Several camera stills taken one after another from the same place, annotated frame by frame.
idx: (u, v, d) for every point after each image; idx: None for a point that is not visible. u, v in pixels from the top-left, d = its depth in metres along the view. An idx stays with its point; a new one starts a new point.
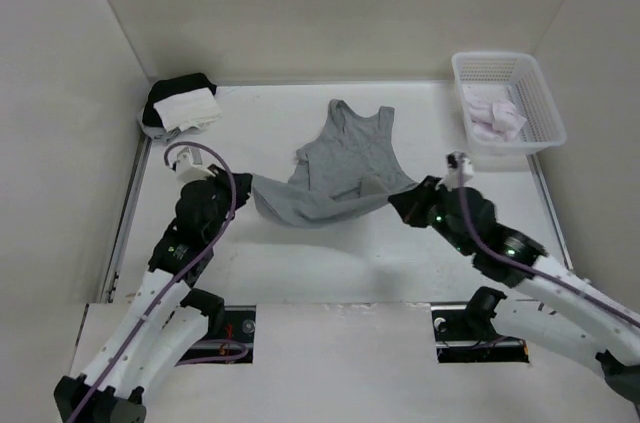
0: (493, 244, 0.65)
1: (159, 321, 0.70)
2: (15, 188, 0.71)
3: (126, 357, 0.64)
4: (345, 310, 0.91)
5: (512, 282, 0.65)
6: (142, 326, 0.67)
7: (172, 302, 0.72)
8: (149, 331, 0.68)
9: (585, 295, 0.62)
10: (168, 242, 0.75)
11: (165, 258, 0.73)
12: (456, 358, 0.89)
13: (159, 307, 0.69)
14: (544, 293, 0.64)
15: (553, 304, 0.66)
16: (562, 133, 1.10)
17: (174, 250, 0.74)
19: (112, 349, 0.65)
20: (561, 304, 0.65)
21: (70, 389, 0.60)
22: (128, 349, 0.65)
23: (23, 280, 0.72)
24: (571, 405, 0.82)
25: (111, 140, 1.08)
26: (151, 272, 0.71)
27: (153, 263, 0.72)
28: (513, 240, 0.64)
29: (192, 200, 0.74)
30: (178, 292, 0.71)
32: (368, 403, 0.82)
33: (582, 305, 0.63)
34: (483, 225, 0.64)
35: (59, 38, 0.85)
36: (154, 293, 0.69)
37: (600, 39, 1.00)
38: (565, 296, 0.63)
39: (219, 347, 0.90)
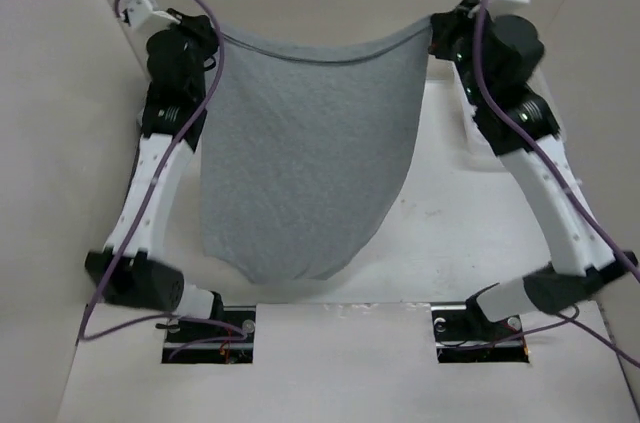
0: (507, 102, 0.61)
1: (172, 180, 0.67)
2: (16, 187, 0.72)
3: (147, 221, 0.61)
4: (345, 310, 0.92)
5: (502, 148, 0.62)
6: (154, 189, 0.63)
7: (181, 163, 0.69)
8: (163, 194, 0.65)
9: (568, 190, 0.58)
10: (155, 107, 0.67)
11: (157, 121, 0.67)
12: (455, 358, 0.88)
13: (167, 170, 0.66)
14: (529, 174, 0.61)
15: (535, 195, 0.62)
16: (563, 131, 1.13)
17: (163, 114, 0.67)
19: (131, 214, 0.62)
20: (541, 195, 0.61)
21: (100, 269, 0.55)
22: (148, 214, 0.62)
23: (24, 280, 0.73)
24: (571, 407, 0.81)
25: (111, 140, 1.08)
26: (147, 139, 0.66)
27: (146, 130, 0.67)
28: (529, 104, 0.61)
29: (167, 41, 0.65)
30: (181, 153, 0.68)
32: (368, 401, 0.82)
33: (557, 201, 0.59)
34: (506, 82, 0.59)
35: (60, 38, 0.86)
36: (157, 157, 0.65)
37: (599, 38, 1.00)
38: (546, 180, 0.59)
39: (219, 347, 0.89)
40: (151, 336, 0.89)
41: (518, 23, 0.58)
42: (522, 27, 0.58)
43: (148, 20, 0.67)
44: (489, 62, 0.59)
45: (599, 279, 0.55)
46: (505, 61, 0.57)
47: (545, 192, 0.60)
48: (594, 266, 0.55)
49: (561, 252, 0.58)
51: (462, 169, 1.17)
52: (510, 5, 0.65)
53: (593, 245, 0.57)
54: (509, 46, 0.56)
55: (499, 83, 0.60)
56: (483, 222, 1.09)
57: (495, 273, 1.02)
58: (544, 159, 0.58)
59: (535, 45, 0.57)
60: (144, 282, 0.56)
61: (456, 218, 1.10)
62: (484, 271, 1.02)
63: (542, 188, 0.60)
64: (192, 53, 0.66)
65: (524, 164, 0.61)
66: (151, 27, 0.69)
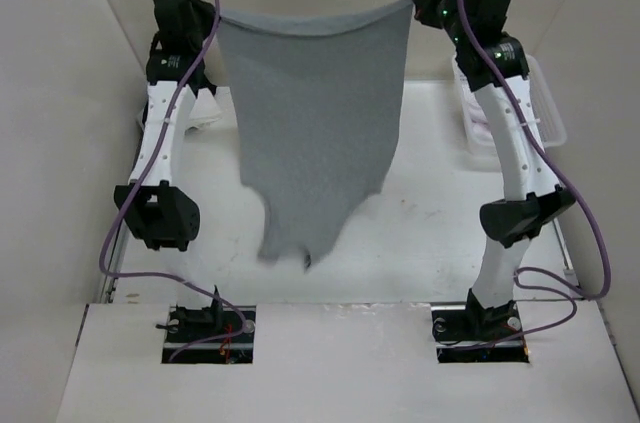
0: (484, 41, 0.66)
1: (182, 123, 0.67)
2: (17, 186, 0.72)
3: (165, 156, 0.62)
4: (345, 310, 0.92)
5: (477, 83, 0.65)
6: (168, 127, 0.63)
7: (187, 107, 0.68)
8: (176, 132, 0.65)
9: (523, 125, 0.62)
10: (158, 56, 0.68)
11: (159, 67, 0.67)
12: (456, 358, 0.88)
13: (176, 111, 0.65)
14: (495, 109, 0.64)
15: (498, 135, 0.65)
16: (562, 132, 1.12)
17: (166, 61, 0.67)
19: (148, 152, 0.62)
20: (501, 128, 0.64)
21: (126, 194, 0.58)
22: (165, 149, 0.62)
23: (24, 279, 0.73)
24: (571, 406, 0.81)
25: (111, 139, 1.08)
26: (152, 85, 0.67)
27: (151, 77, 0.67)
28: (505, 45, 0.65)
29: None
30: (187, 98, 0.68)
32: (368, 401, 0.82)
33: (512, 134, 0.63)
34: (483, 19, 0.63)
35: (60, 38, 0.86)
36: (166, 100, 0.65)
37: (598, 38, 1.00)
38: (506, 114, 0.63)
39: (219, 347, 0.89)
40: (152, 336, 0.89)
41: None
42: None
43: None
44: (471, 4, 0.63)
45: (535, 203, 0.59)
46: (479, 1, 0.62)
47: (504, 126, 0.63)
48: (535, 193, 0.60)
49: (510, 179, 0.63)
51: (462, 169, 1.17)
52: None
53: (536, 175, 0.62)
54: None
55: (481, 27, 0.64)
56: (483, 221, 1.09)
57: None
58: (509, 94, 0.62)
59: None
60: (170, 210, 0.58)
61: (456, 218, 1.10)
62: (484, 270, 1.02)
63: (504, 123, 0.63)
64: (193, 5, 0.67)
65: (491, 99, 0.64)
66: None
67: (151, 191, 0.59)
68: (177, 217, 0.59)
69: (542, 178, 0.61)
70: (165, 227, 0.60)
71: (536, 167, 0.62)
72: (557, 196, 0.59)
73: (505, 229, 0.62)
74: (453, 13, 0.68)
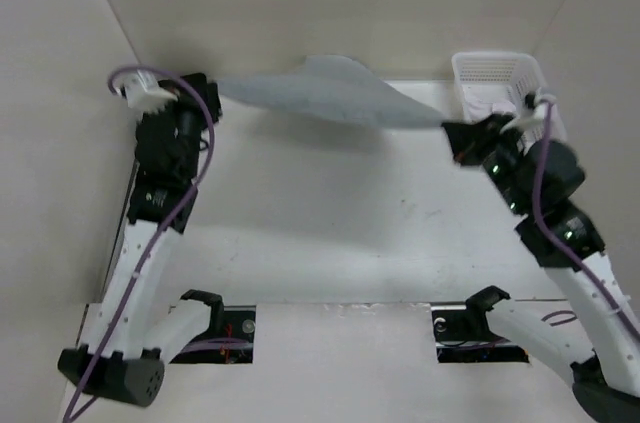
0: (549, 216, 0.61)
1: (156, 270, 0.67)
2: (17, 187, 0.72)
3: (126, 319, 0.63)
4: (345, 310, 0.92)
5: (549, 261, 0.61)
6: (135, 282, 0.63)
7: (164, 249, 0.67)
8: (146, 286, 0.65)
9: (617, 309, 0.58)
10: (143, 190, 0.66)
11: (143, 206, 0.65)
12: (456, 358, 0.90)
13: (150, 260, 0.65)
14: (577, 294, 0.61)
15: (583, 318, 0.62)
16: (562, 132, 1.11)
17: (151, 197, 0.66)
19: (110, 312, 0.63)
20: (589, 312, 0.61)
21: (79, 364, 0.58)
22: (127, 311, 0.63)
23: (24, 280, 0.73)
24: (571, 406, 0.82)
25: (111, 139, 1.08)
26: (132, 224, 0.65)
27: (132, 214, 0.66)
28: (573, 220, 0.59)
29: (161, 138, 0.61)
30: (167, 240, 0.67)
32: (367, 402, 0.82)
33: (604, 317, 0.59)
34: (550, 200, 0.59)
35: (60, 38, 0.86)
36: (140, 246, 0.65)
37: (599, 38, 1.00)
38: (593, 299, 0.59)
39: (219, 348, 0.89)
40: None
41: (556, 146, 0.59)
42: (557, 156, 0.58)
43: (141, 99, 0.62)
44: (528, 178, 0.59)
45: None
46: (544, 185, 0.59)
47: (593, 310, 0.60)
48: None
49: (613, 369, 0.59)
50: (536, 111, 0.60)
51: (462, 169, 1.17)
52: (531, 124, 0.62)
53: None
54: (550, 172, 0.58)
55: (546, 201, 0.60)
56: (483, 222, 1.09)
57: (493, 272, 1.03)
58: (592, 279, 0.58)
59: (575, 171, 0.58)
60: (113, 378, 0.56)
61: (456, 217, 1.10)
62: (483, 270, 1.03)
63: (591, 304, 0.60)
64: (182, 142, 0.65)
65: (569, 281, 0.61)
66: (155, 108, 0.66)
67: (104, 360, 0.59)
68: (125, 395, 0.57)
69: None
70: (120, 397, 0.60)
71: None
72: None
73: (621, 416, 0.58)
74: (507, 174, 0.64)
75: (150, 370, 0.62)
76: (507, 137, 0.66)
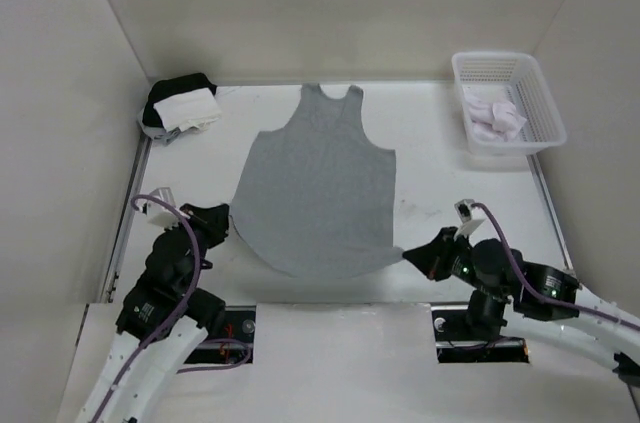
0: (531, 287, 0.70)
1: (137, 377, 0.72)
2: (15, 187, 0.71)
3: (101, 422, 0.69)
4: (345, 310, 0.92)
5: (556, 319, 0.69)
6: (112, 394, 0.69)
7: (145, 357, 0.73)
8: (123, 395, 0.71)
9: (621, 322, 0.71)
10: (135, 300, 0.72)
11: (131, 317, 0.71)
12: (455, 358, 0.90)
13: (129, 371, 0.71)
14: (587, 325, 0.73)
15: (597, 334, 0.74)
16: (562, 133, 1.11)
17: (138, 310, 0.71)
19: (90, 411, 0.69)
20: (600, 331, 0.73)
21: None
22: (104, 413, 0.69)
23: (23, 282, 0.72)
24: (571, 406, 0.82)
25: (111, 139, 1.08)
26: (119, 333, 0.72)
27: (121, 325, 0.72)
28: (550, 279, 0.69)
29: (164, 255, 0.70)
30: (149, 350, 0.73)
32: (367, 402, 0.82)
33: (618, 332, 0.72)
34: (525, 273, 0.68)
35: (59, 38, 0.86)
36: (123, 358, 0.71)
37: (599, 37, 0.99)
38: (604, 325, 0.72)
39: (219, 347, 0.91)
40: None
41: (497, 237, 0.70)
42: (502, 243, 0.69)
43: (159, 215, 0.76)
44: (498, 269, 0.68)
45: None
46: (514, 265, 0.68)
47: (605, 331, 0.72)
48: None
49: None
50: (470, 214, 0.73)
51: (462, 169, 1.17)
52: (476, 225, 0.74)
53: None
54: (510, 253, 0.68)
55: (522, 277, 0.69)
56: (483, 222, 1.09)
57: None
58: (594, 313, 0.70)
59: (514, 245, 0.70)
60: None
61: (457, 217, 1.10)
62: None
63: (599, 327, 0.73)
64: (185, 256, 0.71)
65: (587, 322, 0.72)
66: (164, 217, 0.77)
67: None
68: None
69: None
70: None
71: None
72: None
73: None
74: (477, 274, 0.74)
75: None
76: (461, 243, 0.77)
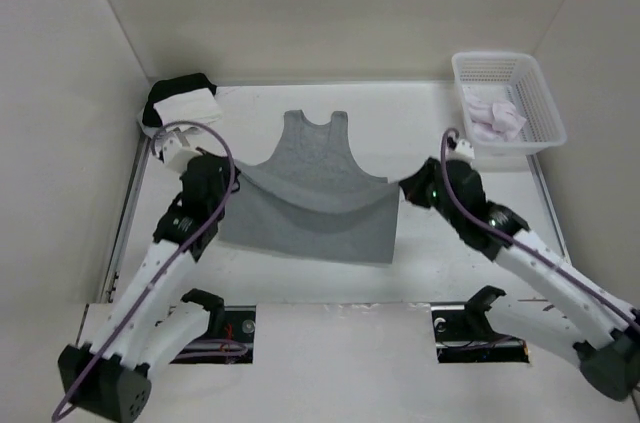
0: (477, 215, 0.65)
1: (167, 293, 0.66)
2: (15, 187, 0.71)
3: (131, 326, 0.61)
4: (345, 311, 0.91)
5: (490, 253, 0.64)
6: (148, 294, 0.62)
7: (179, 272, 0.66)
8: (157, 300, 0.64)
9: (558, 271, 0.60)
10: (172, 215, 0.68)
11: (169, 228, 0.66)
12: (455, 358, 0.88)
13: (165, 278, 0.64)
14: (521, 269, 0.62)
15: (536, 286, 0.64)
16: (562, 133, 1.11)
17: (178, 222, 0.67)
19: (118, 317, 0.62)
20: (536, 279, 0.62)
21: (74, 360, 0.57)
22: (134, 317, 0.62)
23: (23, 281, 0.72)
24: (571, 406, 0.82)
25: (111, 139, 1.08)
26: (155, 243, 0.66)
27: (158, 234, 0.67)
28: (499, 214, 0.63)
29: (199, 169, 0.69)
30: (184, 261, 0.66)
32: (367, 402, 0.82)
33: (552, 281, 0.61)
34: (466, 200, 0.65)
35: (59, 38, 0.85)
36: (159, 262, 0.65)
37: (599, 37, 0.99)
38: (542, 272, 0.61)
39: (219, 347, 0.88)
40: None
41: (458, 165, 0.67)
42: (464, 165, 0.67)
43: (178, 154, 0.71)
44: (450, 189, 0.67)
45: (625, 339, 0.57)
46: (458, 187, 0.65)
47: (540, 278, 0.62)
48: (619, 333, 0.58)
49: (588, 328, 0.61)
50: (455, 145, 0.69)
51: None
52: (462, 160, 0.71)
53: (603, 307, 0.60)
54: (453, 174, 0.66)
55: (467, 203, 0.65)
56: None
57: (495, 272, 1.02)
58: (528, 251, 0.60)
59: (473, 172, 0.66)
60: (108, 381, 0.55)
61: None
62: (484, 270, 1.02)
63: (532, 272, 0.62)
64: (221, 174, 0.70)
65: (520, 264, 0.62)
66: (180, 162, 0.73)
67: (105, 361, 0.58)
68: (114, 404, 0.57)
69: (615, 318, 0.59)
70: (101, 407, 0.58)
71: (597, 302, 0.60)
72: None
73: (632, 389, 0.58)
74: (438, 201, 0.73)
75: (134, 392, 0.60)
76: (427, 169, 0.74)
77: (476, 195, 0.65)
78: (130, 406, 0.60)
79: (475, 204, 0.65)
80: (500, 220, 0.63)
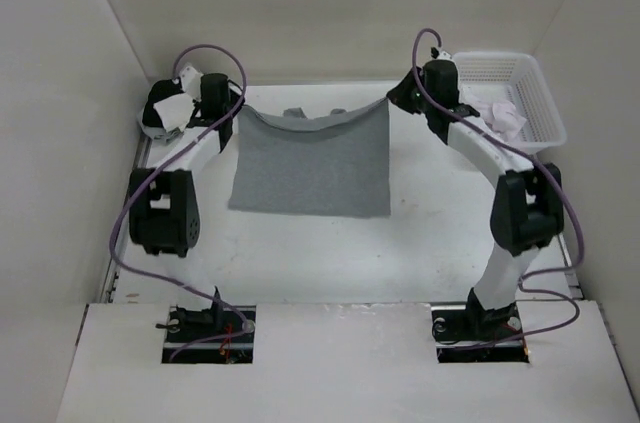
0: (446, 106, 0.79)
1: (205, 156, 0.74)
2: (17, 188, 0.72)
3: (185, 160, 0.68)
4: (345, 310, 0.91)
5: (449, 138, 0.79)
6: (194, 145, 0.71)
7: (212, 148, 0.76)
8: (201, 153, 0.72)
9: (483, 135, 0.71)
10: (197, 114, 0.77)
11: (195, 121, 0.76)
12: (455, 357, 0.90)
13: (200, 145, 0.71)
14: (463, 137, 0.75)
15: (471, 153, 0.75)
16: (562, 133, 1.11)
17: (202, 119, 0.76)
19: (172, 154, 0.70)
20: (471, 145, 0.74)
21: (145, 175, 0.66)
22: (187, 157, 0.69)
23: (24, 281, 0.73)
24: (571, 407, 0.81)
25: (111, 139, 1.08)
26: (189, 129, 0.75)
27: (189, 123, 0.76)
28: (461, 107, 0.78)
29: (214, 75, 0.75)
30: (214, 140, 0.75)
32: (367, 402, 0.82)
33: (479, 143, 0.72)
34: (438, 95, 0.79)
35: (59, 39, 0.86)
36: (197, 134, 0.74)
37: (599, 37, 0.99)
38: (471, 136, 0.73)
39: (219, 347, 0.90)
40: (151, 336, 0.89)
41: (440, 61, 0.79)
42: (444, 61, 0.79)
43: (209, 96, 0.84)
44: (429, 84, 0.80)
45: (517, 177, 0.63)
46: (435, 83, 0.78)
47: (472, 143, 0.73)
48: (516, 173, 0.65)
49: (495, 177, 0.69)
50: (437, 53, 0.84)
51: (462, 169, 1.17)
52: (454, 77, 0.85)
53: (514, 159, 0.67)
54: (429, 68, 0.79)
55: (440, 97, 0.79)
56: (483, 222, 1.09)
57: None
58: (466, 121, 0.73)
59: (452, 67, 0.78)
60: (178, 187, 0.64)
61: (457, 218, 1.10)
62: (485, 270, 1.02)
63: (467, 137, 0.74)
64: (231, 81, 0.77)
65: (461, 134, 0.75)
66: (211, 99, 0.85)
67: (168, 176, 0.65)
68: (182, 211, 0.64)
69: (519, 164, 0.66)
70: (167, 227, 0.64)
71: (506, 156, 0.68)
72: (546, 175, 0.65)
73: (526, 240, 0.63)
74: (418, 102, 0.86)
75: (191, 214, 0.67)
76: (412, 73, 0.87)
77: (450, 88, 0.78)
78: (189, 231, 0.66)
79: (445, 97, 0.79)
80: (469, 115, 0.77)
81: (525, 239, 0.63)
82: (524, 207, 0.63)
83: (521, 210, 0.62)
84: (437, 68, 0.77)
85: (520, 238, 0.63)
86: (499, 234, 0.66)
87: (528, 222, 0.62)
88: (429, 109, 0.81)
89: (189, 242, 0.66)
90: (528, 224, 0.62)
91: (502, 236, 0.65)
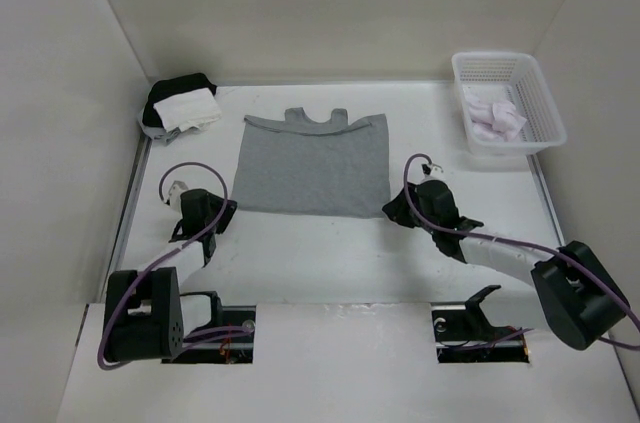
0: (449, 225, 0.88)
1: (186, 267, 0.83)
2: (16, 187, 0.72)
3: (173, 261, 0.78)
4: (345, 310, 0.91)
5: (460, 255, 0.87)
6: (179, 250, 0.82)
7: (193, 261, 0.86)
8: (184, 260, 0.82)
9: (496, 240, 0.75)
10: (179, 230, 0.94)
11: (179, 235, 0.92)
12: (456, 358, 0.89)
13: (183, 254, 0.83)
14: (481, 251, 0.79)
15: (492, 260, 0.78)
16: (562, 133, 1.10)
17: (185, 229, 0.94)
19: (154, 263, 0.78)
20: (494, 257, 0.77)
21: (124, 279, 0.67)
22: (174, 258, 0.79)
23: (23, 280, 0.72)
24: (571, 408, 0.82)
25: (111, 140, 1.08)
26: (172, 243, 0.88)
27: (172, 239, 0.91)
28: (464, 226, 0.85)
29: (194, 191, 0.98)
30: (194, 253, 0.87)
32: (367, 401, 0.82)
33: (496, 249, 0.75)
34: (439, 217, 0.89)
35: (59, 39, 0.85)
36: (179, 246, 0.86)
37: (599, 37, 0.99)
38: (484, 245, 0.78)
39: (219, 347, 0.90)
40: None
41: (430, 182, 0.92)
42: (438, 186, 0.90)
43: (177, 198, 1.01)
44: (427, 209, 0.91)
45: (553, 268, 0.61)
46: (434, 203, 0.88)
47: (491, 253, 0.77)
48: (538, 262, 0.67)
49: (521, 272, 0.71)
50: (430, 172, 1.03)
51: (463, 169, 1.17)
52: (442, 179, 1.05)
53: (534, 251, 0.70)
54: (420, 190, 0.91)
55: (442, 219, 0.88)
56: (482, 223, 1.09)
57: (494, 271, 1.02)
58: (472, 234, 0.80)
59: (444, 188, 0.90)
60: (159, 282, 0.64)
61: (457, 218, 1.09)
62: (484, 269, 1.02)
63: (484, 249, 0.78)
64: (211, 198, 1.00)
65: (474, 246, 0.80)
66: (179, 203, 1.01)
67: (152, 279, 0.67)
68: (165, 312, 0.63)
69: (541, 254, 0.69)
70: (144, 335, 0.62)
71: (527, 250, 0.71)
72: (573, 253, 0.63)
73: (602, 334, 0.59)
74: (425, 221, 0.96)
75: (173, 320, 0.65)
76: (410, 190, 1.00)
77: (449, 208, 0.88)
78: (172, 338, 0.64)
79: (447, 217, 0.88)
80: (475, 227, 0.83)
81: (598, 334, 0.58)
82: (575, 296, 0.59)
83: (574, 299, 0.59)
84: (430, 195, 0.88)
85: (590, 330, 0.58)
86: (569, 341, 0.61)
87: (587, 310, 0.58)
88: (437, 234, 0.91)
89: (172, 348, 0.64)
90: (590, 312, 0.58)
91: (571, 341, 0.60)
